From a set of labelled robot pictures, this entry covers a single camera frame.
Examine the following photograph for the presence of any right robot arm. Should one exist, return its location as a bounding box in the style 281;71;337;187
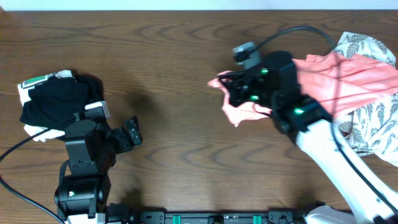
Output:
218;51;397;223

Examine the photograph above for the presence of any right black cable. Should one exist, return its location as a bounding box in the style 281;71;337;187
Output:
251;26;398;218

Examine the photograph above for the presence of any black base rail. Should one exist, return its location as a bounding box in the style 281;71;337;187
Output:
105;203;315;224

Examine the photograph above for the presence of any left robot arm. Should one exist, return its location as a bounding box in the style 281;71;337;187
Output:
54;107;143;223

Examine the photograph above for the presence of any left black cable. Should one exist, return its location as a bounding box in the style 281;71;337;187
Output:
0;124;74;224

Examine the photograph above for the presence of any white fern print cloth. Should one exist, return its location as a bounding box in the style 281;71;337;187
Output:
334;31;397;166

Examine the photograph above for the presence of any white garment with green print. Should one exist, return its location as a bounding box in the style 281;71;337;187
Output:
17;70;73;142

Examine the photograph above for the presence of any black folded garment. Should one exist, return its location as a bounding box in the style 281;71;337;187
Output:
20;75;104;129

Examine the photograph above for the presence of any pink t-shirt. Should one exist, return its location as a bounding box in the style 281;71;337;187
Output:
207;52;398;128

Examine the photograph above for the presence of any black cable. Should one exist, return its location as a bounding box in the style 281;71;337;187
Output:
251;26;398;218
0;124;74;224

